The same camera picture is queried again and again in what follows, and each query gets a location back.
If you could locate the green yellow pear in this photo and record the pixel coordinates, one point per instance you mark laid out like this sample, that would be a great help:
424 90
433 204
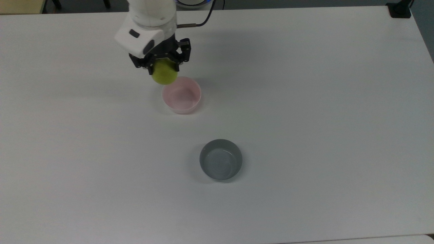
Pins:
164 76

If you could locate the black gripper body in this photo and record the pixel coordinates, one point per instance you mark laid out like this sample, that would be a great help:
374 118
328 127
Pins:
162 50

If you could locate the yellow wooden board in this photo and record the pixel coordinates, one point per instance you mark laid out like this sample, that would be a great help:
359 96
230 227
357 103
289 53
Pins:
20 6

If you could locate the grey bowl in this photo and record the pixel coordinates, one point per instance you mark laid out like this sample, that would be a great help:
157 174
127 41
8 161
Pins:
221 161

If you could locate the pink bowl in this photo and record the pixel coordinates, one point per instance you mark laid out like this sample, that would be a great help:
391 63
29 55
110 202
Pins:
183 98

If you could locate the black chair leg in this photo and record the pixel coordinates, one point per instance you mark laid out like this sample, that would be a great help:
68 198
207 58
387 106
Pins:
56 3
106 3

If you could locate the round white blue device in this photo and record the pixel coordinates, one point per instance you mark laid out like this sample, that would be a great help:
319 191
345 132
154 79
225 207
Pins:
195 2

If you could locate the black table clamp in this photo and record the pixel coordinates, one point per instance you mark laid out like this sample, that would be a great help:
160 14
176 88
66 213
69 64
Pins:
400 9

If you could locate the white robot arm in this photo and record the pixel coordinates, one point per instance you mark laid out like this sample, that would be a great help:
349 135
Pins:
149 17

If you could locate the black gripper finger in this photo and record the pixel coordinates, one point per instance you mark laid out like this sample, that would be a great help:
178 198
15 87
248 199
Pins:
185 51
139 61

